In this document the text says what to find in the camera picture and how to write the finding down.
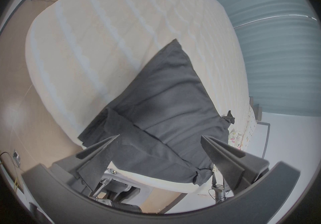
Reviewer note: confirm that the white printed pillow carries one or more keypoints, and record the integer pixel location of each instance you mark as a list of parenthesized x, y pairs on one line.
[(252, 127)]

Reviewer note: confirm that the grey bedside table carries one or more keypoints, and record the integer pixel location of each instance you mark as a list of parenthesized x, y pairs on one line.
[(255, 107)]

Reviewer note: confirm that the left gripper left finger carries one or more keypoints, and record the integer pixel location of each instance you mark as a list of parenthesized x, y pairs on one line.
[(100, 160)]

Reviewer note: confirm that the black power adapter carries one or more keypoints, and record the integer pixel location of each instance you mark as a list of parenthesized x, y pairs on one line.
[(16, 157)]

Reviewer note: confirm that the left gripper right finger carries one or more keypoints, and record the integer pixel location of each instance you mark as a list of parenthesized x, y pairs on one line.
[(235, 167)]

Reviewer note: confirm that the white printed pyjama top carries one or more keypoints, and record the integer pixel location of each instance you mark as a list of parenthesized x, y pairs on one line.
[(235, 140)]

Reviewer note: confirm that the black T-shirt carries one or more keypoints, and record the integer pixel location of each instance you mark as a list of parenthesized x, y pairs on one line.
[(170, 105)]

